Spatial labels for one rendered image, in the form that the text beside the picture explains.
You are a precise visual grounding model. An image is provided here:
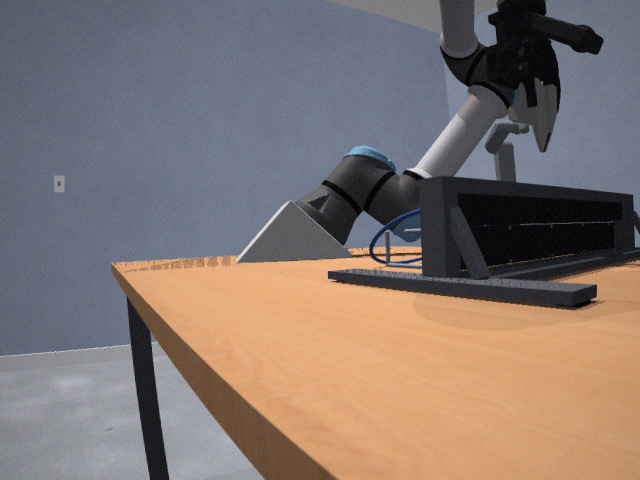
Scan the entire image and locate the dark blue cable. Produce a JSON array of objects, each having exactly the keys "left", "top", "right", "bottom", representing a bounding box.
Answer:
[{"left": 369, "top": 209, "right": 422, "bottom": 264}]

